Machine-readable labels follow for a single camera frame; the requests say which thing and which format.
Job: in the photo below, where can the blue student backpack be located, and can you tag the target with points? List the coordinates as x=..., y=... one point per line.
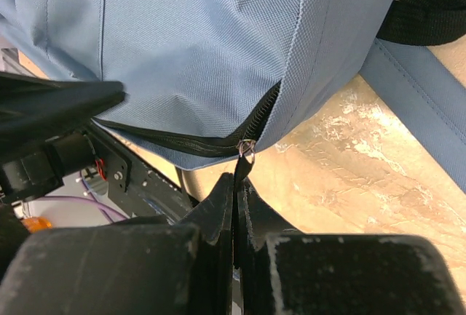
x=203, y=75

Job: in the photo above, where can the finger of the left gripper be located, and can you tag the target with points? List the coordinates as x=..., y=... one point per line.
x=32, y=107

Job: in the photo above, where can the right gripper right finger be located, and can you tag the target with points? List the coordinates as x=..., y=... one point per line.
x=285, y=271

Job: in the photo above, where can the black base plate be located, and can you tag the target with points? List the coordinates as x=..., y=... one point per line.
x=134, y=185

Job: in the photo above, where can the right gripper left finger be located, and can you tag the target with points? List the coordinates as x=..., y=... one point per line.
x=138, y=266

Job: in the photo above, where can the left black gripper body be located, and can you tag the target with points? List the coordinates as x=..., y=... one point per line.
x=41, y=170

